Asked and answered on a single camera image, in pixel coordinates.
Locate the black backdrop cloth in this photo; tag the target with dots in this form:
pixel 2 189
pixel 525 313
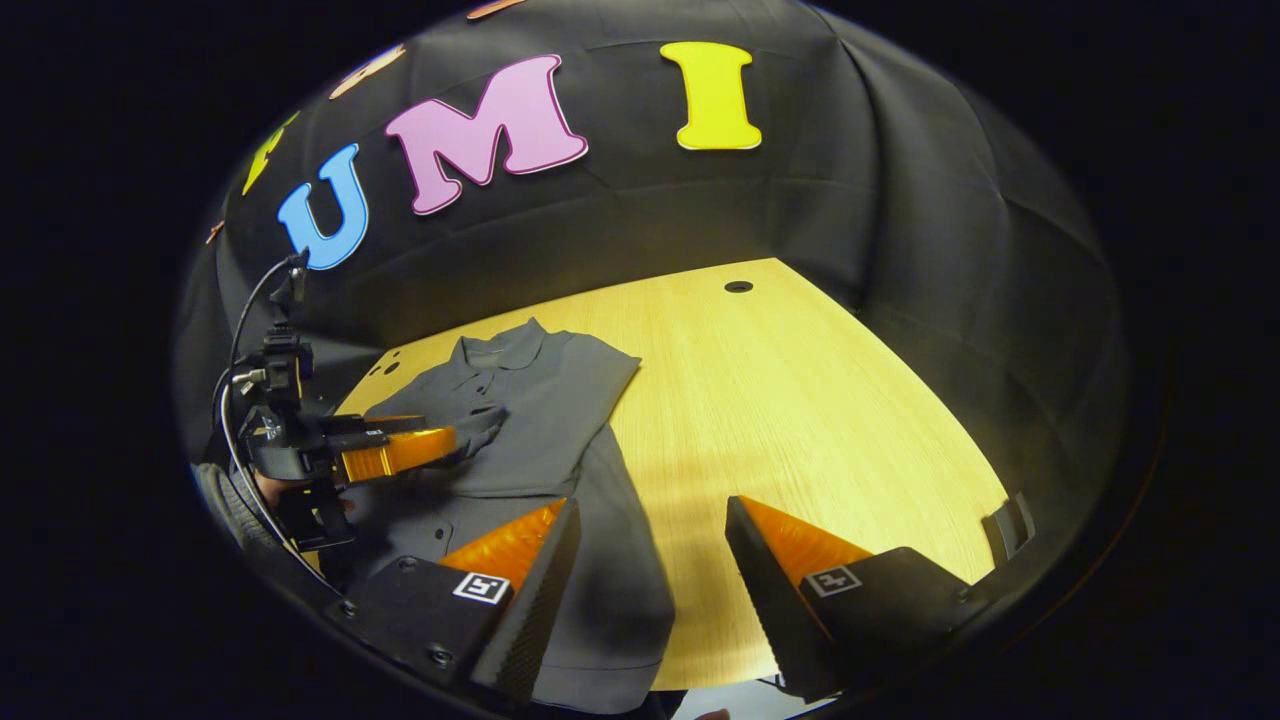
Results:
pixel 800 200

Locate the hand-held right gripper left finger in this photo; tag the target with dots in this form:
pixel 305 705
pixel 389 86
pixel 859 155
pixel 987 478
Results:
pixel 540 600

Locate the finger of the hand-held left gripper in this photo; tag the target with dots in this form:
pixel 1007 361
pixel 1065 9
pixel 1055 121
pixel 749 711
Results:
pixel 375 424
pixel 400 455

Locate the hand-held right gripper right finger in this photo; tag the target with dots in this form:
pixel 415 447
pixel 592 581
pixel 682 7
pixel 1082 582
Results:
pixel 770 600

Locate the gray collared shirt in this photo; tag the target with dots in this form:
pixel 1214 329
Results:
pixel 540 400

